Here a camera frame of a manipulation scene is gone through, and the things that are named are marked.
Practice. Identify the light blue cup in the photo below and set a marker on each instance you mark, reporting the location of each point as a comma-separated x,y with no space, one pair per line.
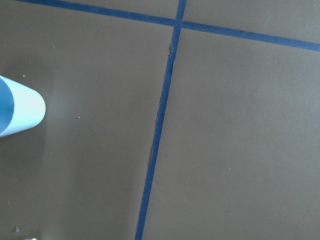
21,107

